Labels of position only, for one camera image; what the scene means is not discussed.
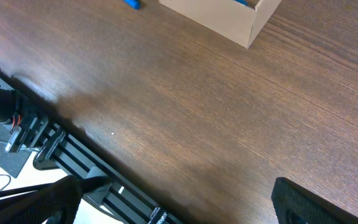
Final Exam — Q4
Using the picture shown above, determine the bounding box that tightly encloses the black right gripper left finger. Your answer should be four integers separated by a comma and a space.
0, 175, 83, 223

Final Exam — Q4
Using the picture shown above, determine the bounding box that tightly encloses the blue tape dispenser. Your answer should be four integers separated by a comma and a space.
235, 0, 249, 6

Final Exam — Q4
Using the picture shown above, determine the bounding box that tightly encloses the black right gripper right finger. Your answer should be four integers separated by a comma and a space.
271, 177, 358, 224

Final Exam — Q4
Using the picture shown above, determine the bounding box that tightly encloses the open cardboard box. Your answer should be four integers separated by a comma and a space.
159, 0, 281, 49

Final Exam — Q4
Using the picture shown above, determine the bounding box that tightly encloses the white blue whiteboard marker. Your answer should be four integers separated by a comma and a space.
124, 0, 140, 10

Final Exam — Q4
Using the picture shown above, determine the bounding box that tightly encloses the black aluminium table frame rail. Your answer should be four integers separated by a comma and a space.
0, 70, 180, 224

